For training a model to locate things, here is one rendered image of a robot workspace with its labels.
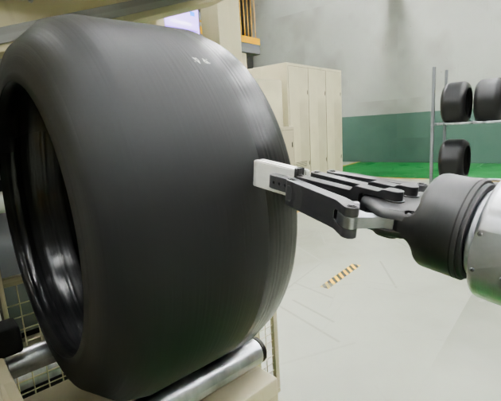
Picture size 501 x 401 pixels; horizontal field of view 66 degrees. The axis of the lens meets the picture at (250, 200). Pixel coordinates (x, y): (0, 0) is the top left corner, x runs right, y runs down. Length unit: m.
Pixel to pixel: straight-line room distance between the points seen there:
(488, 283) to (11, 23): 0.91
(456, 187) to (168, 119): 0.27
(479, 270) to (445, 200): 0.05
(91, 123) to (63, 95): 0.05
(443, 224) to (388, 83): 12.02
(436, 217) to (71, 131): 0.34
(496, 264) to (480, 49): 11.51
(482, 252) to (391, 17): 12.29
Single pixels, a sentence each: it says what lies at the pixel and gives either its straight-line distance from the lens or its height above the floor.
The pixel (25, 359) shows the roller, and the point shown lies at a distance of 0.83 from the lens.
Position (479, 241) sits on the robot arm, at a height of 1.21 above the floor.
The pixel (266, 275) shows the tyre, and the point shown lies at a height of 1.10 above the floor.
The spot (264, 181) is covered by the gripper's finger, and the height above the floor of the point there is 1.22.
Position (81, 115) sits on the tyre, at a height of 1.31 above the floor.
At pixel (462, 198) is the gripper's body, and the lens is 0.30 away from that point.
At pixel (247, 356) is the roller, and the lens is 0.69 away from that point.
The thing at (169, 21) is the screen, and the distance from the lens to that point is 4.70.
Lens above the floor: 1.29
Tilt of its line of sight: 11 degrees down
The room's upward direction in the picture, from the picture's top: 3 degrees counter-clockwise
